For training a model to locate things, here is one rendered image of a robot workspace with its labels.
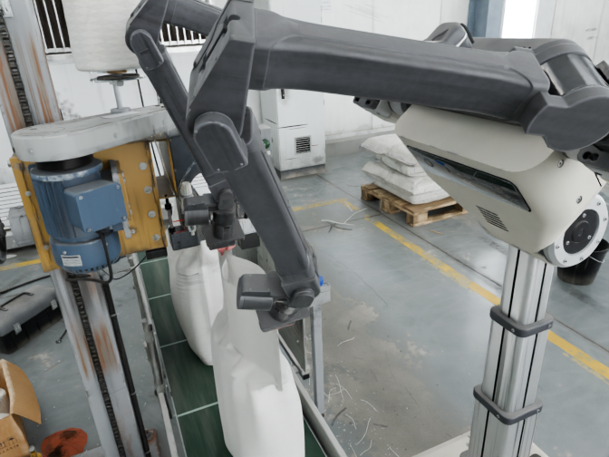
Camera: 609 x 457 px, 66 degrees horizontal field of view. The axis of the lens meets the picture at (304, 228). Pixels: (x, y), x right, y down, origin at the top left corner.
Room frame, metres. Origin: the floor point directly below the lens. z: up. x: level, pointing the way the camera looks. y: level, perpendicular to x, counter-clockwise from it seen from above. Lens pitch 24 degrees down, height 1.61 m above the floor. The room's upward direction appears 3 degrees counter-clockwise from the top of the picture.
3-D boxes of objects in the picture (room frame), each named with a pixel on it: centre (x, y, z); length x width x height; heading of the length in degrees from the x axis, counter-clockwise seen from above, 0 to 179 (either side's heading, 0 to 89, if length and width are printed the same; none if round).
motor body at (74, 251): (1.04, 0.53, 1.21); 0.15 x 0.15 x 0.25
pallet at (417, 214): (4.17, -1.28, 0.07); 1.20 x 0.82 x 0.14; 114
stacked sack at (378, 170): (4.23, -0.93, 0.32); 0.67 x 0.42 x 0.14; 116
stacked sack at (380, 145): (4.23, -0.93, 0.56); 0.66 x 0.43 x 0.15; 110
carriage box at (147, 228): (1.28, 0.60, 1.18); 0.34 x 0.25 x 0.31; 113
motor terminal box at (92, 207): (0.97, 0.46, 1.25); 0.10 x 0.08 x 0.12; 137
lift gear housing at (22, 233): (1.18, 0.76, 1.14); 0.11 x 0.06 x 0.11; 23
